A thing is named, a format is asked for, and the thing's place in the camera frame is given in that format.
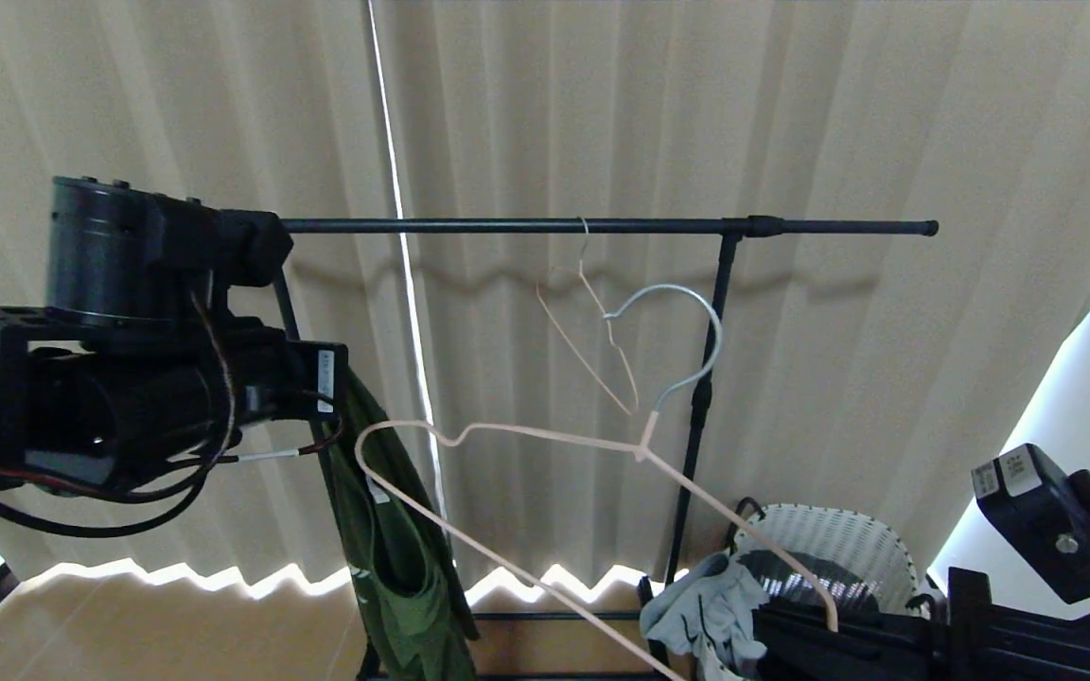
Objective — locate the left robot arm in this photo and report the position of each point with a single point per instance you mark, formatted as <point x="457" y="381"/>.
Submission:
<point x="110" y="246"/>

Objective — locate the beige curtain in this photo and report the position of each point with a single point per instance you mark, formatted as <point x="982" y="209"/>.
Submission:
<point x="791" y="113"/>

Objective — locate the green long-sleeved shirt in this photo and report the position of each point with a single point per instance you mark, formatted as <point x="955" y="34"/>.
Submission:
<point x="403" y="586"/>

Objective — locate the pale grey shorts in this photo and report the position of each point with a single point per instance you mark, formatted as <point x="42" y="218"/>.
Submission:
<point x="706" y="605"/>

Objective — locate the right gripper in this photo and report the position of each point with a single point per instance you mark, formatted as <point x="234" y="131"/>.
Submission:
<point x="1056" y="653"/>

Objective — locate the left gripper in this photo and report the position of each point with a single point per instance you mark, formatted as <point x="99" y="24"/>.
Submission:
<point x="176" y="407"/>

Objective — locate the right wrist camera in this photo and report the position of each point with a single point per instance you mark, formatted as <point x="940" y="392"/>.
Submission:
<point x="1037" y="511"/>

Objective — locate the white laundry basket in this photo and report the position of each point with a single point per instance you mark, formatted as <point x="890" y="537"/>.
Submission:
<point x="838" y="530"/>

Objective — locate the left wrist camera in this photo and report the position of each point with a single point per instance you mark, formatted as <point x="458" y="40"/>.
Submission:
<point x="256" y="248"/>

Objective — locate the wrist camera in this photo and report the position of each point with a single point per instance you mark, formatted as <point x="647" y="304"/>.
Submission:
<point x="256" y="248"/>
<point x="1037" y="511"/>

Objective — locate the black clothes rack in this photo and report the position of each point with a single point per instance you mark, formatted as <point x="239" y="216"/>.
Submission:
<point x="507" y="226"/>

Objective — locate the pink clothes hanger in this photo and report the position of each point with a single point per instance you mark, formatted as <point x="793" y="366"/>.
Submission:
<point x="584" y="241"/>
<point x="642" y="449"/>

